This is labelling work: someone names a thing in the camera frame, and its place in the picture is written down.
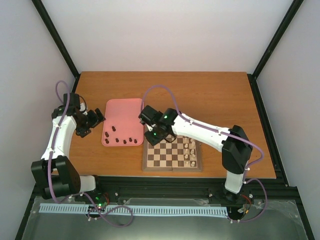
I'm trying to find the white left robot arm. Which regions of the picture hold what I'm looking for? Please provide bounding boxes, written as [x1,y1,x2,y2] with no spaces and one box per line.
[31,92,105,202]

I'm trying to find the pink plastic tray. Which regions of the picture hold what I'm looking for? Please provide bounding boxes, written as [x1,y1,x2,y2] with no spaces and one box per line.
[101,98,144,147]

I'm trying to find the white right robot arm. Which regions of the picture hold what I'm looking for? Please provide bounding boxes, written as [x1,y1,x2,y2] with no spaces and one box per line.
[138,105,253,195]

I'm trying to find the wooden chess board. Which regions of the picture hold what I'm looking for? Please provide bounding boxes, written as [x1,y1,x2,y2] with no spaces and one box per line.
[142,135,203,172]

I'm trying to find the light blue cable duct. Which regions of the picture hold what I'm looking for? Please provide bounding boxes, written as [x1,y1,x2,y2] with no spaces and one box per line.
[38,203,228,218]

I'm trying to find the black aluminium frame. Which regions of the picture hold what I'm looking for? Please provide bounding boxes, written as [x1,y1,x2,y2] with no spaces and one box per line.
[14,0,320,240]

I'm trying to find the row of white chess pieces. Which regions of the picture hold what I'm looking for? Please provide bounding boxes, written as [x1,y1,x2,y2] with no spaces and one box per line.
[182,137,198,168]

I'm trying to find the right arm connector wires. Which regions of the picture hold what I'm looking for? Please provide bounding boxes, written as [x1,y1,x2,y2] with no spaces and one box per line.
[237,193,255,215]

